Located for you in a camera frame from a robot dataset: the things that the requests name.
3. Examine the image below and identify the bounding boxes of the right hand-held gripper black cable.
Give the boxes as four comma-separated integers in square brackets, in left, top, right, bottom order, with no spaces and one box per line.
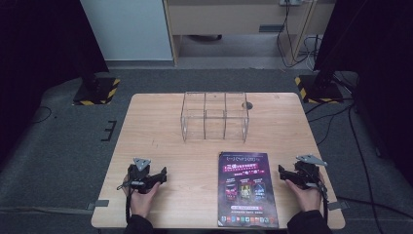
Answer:
[316,183,329,225]

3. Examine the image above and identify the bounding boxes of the thin black floor cable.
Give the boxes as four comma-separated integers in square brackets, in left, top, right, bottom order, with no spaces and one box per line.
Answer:
[27,105,54,125]

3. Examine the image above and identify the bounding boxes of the long black floor cable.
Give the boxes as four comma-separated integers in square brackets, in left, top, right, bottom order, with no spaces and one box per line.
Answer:
[348,105,386,234]

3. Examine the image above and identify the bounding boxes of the grey tape strip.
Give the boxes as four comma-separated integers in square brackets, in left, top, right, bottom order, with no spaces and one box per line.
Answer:
[326,201,350,212]
[86,199,110,211]

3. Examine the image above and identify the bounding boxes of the left hand-held gripper black cable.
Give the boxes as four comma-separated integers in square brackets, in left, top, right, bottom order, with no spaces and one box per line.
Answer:
[125,187,133,225]

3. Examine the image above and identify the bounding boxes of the dark curtain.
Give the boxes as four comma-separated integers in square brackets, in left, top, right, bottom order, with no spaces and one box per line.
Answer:
[0,0,110,164]
[314,0,413,188]

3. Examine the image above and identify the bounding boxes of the black stand post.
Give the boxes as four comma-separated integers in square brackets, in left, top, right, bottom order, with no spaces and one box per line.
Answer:
[313,32,340,90]
[79,38,100,92]

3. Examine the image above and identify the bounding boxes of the black yellow striped stand base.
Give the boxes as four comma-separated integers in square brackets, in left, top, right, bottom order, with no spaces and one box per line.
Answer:
[294,74,345,104]
[72,76,122,106]

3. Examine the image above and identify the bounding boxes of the person's right hand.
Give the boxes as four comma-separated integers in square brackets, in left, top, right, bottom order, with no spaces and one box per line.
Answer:
[285,172,326,214]

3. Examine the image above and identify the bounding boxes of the person's left hand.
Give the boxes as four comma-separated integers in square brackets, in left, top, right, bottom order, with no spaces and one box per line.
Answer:
[122,175,163,218]

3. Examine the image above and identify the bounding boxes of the black hanging cables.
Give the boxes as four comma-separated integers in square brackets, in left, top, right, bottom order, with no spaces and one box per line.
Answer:
[276,0,323,70]

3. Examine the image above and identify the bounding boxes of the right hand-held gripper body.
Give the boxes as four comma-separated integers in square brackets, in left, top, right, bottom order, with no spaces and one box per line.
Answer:
[285,154,328,191]

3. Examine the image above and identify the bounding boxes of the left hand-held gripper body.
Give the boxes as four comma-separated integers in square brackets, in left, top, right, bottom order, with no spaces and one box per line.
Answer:
[116,157,161,195]

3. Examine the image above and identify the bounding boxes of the clear acrylic file rack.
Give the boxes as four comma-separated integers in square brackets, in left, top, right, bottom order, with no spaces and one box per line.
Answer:
[179,91,250,143]

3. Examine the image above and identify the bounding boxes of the purple magazine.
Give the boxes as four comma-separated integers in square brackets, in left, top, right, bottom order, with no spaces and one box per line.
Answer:
[216,151,281,229]

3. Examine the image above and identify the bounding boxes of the hand-held gripper black cable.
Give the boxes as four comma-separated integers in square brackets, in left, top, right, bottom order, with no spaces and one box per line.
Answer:
[316,183,329,225]
[125,187,133,225]

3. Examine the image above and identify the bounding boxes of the white cabinet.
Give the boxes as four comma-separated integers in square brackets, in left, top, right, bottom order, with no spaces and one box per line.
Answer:
[80,0,173,62]

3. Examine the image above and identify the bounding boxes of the light wooden desk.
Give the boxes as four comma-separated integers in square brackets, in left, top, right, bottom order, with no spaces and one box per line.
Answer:
[163,0,336,67]

